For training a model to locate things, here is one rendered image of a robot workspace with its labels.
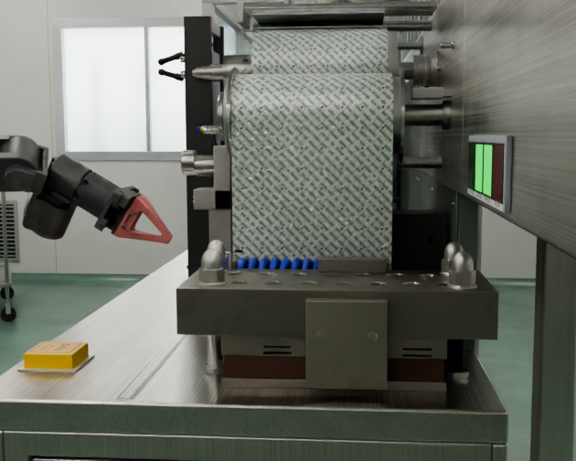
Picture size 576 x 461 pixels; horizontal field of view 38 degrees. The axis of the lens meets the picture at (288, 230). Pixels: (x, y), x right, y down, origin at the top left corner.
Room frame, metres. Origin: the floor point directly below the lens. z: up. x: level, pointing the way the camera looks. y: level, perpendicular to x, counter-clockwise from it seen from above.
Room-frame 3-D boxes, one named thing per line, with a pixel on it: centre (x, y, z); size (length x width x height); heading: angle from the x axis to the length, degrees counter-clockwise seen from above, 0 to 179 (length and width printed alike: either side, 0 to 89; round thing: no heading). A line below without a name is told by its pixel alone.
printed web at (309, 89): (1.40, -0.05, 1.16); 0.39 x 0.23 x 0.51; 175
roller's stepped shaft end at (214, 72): (1.54, 0.14, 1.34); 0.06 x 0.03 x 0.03; 85
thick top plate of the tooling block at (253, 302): (1.09, -0.06, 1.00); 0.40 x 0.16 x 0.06; 85
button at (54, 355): (1.14, 0.33, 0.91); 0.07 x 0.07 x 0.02; 85
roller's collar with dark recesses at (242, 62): (1.53, 0.08, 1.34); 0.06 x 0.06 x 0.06; 85
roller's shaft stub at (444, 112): (1.26, -0.21, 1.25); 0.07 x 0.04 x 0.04; 85
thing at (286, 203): (1.21, -0.03, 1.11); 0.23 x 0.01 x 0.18; 85
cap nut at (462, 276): (1.03, -0.22, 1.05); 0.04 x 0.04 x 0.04
